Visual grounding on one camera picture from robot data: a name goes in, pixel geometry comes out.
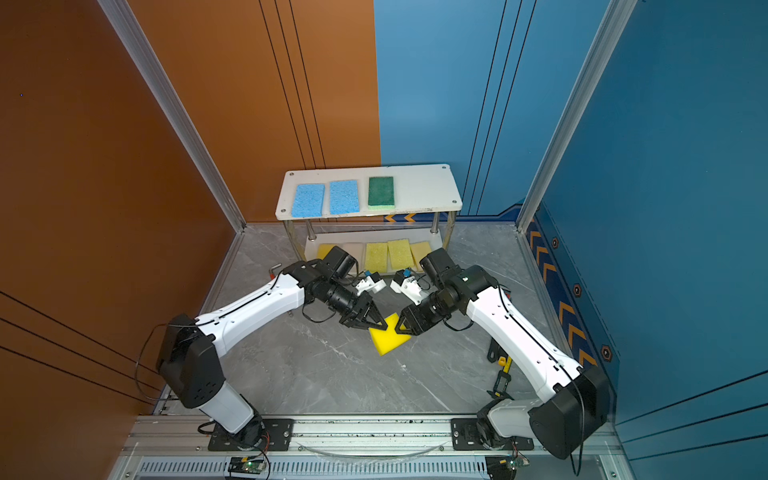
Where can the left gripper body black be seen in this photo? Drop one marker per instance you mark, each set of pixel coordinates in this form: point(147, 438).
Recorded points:
point(360, 309)

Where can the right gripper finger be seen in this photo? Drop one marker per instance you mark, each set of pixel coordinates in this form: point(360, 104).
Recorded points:
point(409, 318)
point(424, 326)

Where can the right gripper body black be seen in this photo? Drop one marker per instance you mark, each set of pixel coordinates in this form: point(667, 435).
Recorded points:
point(415, 314)

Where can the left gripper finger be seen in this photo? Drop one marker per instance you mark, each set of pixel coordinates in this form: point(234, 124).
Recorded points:
point(368, 315)
point(357, 320)

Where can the small thick yellow sponge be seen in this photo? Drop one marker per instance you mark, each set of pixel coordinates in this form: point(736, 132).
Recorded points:
point(385, 341)

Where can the long yellow foam sponge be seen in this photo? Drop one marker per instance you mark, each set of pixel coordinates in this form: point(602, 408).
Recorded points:
point(324, 250)

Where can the pale pink sponge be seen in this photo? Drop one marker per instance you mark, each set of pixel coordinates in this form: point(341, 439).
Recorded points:
point(356, 250)

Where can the cream yellow sponge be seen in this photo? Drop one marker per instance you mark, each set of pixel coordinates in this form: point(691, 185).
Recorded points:
point(419, 251)

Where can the yellow porous sponge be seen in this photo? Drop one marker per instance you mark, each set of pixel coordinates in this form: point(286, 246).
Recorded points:
point(400, 254)
point(376, 258)

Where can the blue sponge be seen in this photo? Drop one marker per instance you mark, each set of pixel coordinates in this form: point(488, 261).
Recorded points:
point(344, 197)
point(308, 201)

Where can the green scouring pad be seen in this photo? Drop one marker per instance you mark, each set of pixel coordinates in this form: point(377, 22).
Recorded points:
point(381, 195)

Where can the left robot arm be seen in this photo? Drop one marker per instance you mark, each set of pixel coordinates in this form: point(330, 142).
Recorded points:
point(190, 355)

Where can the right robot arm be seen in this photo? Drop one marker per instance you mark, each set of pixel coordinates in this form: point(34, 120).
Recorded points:
point(572, 401)

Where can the white two-tier shelf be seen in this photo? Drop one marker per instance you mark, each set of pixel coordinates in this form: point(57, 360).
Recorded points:
point(427, 202)

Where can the red hex key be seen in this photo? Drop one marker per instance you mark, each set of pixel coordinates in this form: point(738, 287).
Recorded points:
point(274, 271)

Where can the yellow black screwdriver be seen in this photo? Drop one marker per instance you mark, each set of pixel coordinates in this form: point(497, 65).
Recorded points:
point(503, 378)

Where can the right circuit board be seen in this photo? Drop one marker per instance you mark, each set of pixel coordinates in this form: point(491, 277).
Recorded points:
point(505, 467)

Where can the circuit board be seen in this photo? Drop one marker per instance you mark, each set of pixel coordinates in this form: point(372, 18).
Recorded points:
point(505, 467)
point(248, 467)

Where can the left circuit board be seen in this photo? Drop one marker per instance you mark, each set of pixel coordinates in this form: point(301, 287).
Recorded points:
point(248, 467)

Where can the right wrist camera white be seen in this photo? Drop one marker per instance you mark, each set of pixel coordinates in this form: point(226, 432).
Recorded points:
point(405, 282)

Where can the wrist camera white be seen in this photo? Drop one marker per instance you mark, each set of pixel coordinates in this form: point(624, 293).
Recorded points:
point(371, 282)
point(405, 282)

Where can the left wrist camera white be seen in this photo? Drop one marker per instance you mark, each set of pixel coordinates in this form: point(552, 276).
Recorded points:
point(371, 282)

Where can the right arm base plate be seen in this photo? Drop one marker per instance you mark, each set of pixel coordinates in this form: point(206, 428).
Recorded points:
point(473, 434)

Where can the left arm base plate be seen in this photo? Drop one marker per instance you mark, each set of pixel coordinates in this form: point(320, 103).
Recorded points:
point(259, 435)

